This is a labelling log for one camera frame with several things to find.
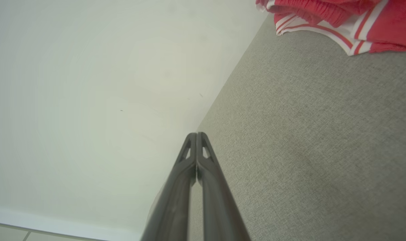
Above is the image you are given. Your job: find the red shorts white side stripe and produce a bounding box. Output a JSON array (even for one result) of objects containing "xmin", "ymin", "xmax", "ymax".
[{"xmin": 256, "ymin": 0, "xmax": 382, "ymax": 28}]

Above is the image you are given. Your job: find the white skirting board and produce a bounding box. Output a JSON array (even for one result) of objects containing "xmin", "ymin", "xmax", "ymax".
[{"xmin": 0, "ymin": 205, "xmax": 146, "ymax": 241}]

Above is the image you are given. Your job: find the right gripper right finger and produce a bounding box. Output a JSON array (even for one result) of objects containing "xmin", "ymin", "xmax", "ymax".
[{"xmin": 196, "ymin": 132, "xmax": 252, "ymax": 241}]

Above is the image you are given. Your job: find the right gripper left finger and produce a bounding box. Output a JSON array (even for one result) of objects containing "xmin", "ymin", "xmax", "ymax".
[{"xmin": 141, "ymin": 133, "xmax": 197, "ymax": 241}]

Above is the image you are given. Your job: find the red jersey white striped trim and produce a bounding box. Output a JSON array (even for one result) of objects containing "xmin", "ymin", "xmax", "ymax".
[{"xmin": 275, "ymin": 0, "xmax": 406, "ymax": 56}]

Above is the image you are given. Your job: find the grey fabric sofa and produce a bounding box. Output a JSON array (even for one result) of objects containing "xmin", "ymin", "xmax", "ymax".
[{"xmin": 186, "ymin": 10, "xmax": 406, "ymax": 241}]

